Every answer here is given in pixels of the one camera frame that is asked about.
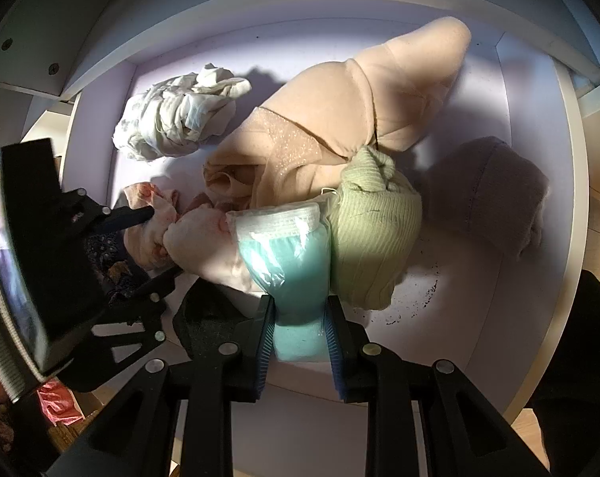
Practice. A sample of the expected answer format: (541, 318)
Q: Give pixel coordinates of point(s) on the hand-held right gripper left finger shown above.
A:
(261, 353)

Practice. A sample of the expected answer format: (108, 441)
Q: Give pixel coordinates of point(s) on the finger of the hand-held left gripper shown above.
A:
(126, 218)
(148, 308)

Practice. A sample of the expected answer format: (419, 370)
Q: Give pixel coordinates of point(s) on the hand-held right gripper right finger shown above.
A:
(331, 353)

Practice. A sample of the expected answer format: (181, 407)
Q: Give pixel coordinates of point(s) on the navy patterned cloth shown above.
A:
(112, 253)

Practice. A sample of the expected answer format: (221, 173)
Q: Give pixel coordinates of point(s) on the pink floral cloth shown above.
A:
(200, 248)

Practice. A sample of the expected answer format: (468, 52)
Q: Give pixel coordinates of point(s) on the teal cloth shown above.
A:
(290, 268)

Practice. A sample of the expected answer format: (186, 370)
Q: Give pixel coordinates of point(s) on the green knitted roll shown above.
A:
(374, 228)

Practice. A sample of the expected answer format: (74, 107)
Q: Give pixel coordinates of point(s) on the white drawer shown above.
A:
(479, 308)

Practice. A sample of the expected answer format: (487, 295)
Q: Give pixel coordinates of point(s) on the tan glittery cloth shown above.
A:
(280, 169)

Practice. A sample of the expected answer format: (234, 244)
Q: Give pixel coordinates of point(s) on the grey-blue cloth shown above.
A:
(493, 194)

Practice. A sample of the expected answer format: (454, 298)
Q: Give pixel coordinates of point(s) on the beige puffy garment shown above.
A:
(394, 89)

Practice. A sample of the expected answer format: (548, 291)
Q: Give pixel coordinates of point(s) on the black cloth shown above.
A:
(205, 318)

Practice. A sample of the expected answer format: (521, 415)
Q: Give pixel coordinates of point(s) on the white crumpled cloth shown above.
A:
(171, 114)

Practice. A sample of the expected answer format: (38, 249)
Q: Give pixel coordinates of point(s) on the red crumpled cloth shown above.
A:
(56, 402)

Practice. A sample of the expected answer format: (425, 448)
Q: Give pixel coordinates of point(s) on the person's patterned clothing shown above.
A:
(2, 437)

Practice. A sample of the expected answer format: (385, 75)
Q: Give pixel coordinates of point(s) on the person's black clothing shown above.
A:
(578, 367)

